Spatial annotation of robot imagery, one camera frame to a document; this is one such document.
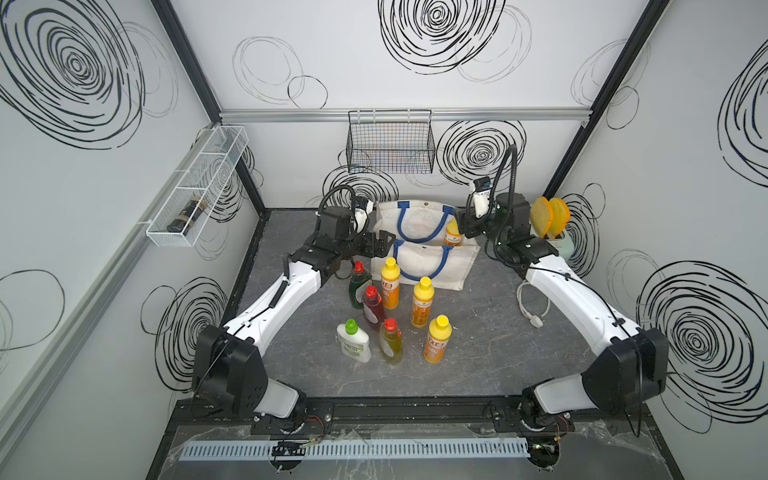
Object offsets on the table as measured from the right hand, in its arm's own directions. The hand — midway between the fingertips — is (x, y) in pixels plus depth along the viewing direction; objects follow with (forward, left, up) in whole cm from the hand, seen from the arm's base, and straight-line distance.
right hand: (468, 206), depth 78 cm
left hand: (-6, +23, -6) cm, 24 cm away
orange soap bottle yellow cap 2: (-21, +12, -13) cm, 28 cm away
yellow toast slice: (+7, -31, -11) cm, 33 cm away
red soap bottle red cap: (-21, +24, -14) cm, 35 cm away
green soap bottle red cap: (-13, +29, -15) cm, 36 cm away
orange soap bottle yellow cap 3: (-30, +8, -11) cm, 33 cm away
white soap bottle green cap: (-31, +29, -17) cm, 45 cm away
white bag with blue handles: (-6, +12, -11) cm, 18 cm away
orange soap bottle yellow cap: (-15, +20, -15) cm, 29 cm away
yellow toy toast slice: (+8, -26, -12) cm, 30 cm away
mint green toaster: (+1, -32, -17) cm, 36 cm away
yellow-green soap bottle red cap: (-29, +20, -13) cm, 38 cm away
